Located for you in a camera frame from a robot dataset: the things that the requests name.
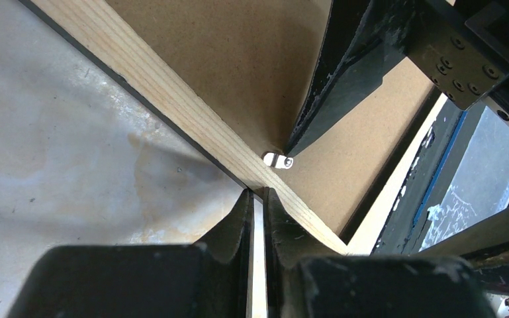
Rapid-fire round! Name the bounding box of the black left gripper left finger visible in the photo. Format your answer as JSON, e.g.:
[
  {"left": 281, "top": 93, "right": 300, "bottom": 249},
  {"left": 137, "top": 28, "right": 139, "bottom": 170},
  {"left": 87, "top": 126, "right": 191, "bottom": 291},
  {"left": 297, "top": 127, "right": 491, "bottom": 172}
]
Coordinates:
[{"left": 9, "top": 189, "right": 254, "bottom": 317}]

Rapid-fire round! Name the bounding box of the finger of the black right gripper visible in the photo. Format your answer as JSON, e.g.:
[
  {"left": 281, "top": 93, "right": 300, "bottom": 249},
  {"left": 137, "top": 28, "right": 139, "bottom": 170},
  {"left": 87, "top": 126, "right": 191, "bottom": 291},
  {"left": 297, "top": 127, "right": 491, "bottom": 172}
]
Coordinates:
[{"left": 284, "top": 1, "right": 417, "bottom": 157}]

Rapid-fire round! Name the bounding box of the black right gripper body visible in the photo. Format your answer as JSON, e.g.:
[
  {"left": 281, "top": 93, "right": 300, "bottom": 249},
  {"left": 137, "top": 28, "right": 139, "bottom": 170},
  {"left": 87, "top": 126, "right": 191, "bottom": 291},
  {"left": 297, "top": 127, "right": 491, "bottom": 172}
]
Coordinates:
[{"left": 406, "top": 1, "right": 509, "bottom": 126}]

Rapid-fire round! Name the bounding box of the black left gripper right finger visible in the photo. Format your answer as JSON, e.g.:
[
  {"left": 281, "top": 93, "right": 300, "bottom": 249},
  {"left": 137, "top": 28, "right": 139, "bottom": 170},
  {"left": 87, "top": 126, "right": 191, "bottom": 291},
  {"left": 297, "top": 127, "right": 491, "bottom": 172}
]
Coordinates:
[{"left": 263, "top": 187, "right": 494, "bottom": 317}]

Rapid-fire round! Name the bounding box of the light wooden picture frame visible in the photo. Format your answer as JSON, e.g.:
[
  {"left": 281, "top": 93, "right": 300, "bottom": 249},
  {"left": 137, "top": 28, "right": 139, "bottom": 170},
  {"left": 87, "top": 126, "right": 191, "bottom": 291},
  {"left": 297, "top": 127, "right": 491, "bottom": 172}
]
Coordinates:
[{"left": 26, "top": 1, "right": 444, "bottom": 254}]

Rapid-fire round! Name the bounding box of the brown backing board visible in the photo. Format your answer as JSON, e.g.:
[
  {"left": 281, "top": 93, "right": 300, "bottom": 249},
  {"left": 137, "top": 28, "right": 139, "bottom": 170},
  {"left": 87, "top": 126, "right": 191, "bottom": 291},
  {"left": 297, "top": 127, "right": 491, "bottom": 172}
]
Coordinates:
[{"left": 110, "top": 1, "right": 432, "bottom": 233}]

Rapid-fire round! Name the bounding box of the small metal retaining clip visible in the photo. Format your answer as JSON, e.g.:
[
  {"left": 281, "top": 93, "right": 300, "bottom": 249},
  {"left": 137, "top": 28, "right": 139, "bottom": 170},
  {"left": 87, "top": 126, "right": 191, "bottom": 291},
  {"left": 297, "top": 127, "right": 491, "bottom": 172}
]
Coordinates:
[{"left": 262, "top": 152, "right": 294, "bottom": 170}]

